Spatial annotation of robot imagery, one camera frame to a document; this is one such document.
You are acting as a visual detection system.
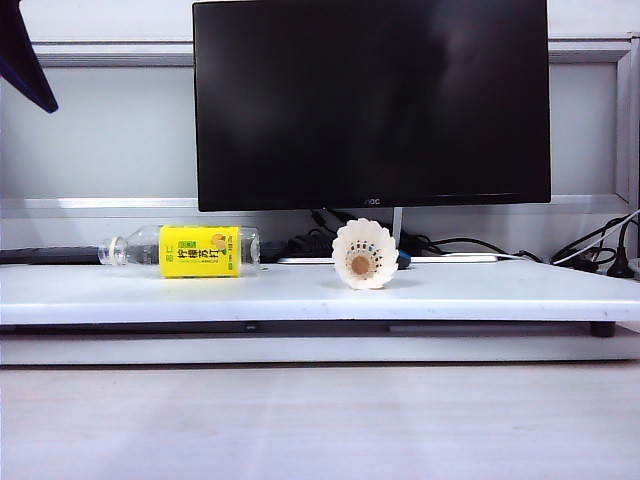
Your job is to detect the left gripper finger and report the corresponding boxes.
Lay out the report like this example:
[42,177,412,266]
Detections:
[0,0,60,114]

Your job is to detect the white feather shuttlecock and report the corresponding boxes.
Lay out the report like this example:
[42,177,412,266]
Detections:
[331,218,400,292]

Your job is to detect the clear bottle yellow label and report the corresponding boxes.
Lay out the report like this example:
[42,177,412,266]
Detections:
[97,224,262,279]

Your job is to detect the black AOC computer monitor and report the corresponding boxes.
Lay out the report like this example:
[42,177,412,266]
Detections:
[192,0,552,265]

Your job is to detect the white desk riser board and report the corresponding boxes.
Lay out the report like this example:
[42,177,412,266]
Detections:
[0,259,640,340]

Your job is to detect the black power plug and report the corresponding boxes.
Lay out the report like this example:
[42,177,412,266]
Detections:
[606,234,635,280]

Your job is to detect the aluminium partition frame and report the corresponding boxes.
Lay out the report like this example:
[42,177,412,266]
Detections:
[0,32,640,219]

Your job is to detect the long black power cable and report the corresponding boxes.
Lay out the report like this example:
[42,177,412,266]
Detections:
[428,236,544,263]

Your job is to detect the tangled black cables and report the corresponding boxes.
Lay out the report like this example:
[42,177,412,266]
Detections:
[551,207,640,267]

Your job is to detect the thin white cable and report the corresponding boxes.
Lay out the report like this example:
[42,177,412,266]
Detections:
[494,209,640,261]

